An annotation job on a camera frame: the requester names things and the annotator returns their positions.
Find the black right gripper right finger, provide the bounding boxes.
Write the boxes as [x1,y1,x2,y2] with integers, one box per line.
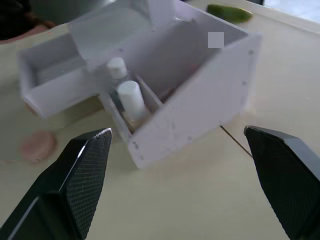
[243,125,320,240]

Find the white lower organizer drawer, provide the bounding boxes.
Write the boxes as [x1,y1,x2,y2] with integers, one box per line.
[17,32,105,120]

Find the white capped cream bottle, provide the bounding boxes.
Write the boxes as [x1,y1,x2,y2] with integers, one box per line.
[116,80,151,132]

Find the green oval sponge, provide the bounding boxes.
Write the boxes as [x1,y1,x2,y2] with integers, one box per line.
[206,4,253,25]

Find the white makeup organizer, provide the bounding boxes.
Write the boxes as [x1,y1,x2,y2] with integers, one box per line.
[69,0,262,171]

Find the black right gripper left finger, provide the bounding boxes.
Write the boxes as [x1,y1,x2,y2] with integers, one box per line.
[0,127,113,240]

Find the white bottle with blue label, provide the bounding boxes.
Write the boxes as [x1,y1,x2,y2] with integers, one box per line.
[106,57,129,112]

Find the pale pink round sponge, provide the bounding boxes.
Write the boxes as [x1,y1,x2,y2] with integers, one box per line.
[20,130,58,164]

